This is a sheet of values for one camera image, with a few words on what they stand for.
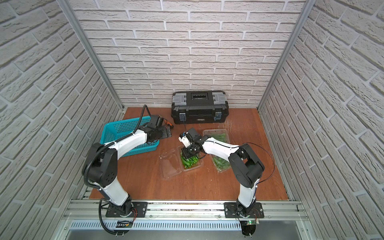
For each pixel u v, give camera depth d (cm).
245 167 47
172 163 92
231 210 74
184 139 82
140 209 73
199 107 98
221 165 83
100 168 47
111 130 98
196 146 66
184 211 76
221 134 97
